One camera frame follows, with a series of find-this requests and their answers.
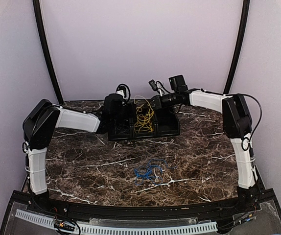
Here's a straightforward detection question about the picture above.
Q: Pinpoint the left black frame post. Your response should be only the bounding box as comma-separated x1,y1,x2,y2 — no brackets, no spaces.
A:
32,0,64,105

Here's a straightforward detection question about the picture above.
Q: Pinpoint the blue cable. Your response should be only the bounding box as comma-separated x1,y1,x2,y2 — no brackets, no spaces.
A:
133,158,178,186

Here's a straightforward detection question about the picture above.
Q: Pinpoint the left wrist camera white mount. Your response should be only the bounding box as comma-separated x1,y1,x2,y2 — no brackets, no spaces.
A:
116,83,131,103

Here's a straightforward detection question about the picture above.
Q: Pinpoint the black frame post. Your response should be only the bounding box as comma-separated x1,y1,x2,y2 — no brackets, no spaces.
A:
223,0,250,94
32,0,64,105

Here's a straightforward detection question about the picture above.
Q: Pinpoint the white slotted cable duct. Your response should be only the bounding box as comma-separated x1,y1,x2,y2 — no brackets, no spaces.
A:
15,209,217,235

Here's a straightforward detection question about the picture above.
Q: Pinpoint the black three-compartment bin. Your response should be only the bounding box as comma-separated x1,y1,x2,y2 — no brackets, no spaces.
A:
108,102,180,141

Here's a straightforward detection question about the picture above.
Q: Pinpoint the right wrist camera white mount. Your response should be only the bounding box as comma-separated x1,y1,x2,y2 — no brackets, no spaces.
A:
148,79,165,96

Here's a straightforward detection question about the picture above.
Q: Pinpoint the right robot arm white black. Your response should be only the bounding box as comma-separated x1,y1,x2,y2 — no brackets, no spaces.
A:
149,75,258,189

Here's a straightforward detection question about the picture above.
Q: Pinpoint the grey cable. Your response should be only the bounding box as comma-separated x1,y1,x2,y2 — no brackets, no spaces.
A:
115,122,131,135

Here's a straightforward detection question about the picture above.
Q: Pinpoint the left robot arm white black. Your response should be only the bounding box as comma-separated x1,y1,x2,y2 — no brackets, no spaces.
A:
22,93,129,213

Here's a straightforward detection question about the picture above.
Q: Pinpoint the black front rail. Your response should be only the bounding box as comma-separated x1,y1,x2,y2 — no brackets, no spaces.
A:
10,189,261,222

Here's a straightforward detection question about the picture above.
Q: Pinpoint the right black frame post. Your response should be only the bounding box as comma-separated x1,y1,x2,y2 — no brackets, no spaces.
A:
223,0,250,94

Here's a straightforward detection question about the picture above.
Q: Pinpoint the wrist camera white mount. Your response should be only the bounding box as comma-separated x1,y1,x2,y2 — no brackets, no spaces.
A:
148,79,165,96
116,83,131,103

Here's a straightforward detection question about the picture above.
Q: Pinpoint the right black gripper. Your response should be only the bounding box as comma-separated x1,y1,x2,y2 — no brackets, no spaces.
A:
144,92,179,110

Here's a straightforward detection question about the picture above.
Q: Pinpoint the yellow cable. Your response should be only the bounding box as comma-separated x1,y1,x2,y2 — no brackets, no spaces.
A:
133,95,155,134

